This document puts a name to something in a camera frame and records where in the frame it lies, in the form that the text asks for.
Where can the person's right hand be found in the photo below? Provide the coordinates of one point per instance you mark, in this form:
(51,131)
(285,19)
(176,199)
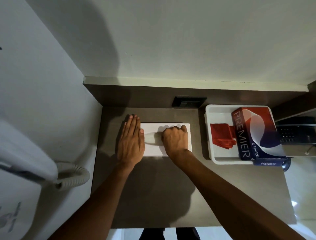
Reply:
(175,143)

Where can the person's left hand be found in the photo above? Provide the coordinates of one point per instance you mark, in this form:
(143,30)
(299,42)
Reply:
(130,145)

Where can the person's right fingers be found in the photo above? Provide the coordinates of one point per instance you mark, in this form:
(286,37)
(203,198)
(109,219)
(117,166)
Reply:
(172,131)

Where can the person's left thumb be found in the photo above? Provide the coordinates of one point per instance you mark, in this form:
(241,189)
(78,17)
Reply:
(142,138)

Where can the person's left middle finger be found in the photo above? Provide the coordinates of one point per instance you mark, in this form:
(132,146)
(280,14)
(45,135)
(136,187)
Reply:
(131,126)

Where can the person's left little finger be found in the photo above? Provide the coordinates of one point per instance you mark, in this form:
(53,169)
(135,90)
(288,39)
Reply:
(122,133)

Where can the white paper napkin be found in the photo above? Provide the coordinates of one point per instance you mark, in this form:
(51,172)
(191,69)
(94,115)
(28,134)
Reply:
(153,148)

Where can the person's left forearm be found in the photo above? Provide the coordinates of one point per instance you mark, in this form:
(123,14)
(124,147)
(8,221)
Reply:
(98,205)

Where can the person's right forearm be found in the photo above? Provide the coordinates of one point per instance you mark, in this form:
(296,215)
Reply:
(229,202)

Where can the red folded napkin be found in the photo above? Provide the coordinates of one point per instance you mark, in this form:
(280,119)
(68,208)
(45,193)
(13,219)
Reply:
(221,136)

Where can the white plastic tray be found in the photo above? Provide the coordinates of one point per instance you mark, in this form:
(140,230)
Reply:
(219,155)

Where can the red and blue tissue box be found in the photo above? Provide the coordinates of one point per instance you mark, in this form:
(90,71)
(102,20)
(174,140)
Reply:
(256,133)

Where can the person's dark trousers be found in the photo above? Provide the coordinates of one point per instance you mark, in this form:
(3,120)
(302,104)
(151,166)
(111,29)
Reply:
(170,234)

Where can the black round object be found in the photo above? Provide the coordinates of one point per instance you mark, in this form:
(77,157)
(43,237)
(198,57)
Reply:
(286,165)

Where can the black desk telephone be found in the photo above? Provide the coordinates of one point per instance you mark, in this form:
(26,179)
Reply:
(296,131)

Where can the black wall socket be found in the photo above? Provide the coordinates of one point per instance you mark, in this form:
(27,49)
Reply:
(188,101)

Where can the white wall hair dryer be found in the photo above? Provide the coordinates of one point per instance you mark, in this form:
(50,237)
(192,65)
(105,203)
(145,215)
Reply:
(22,160)

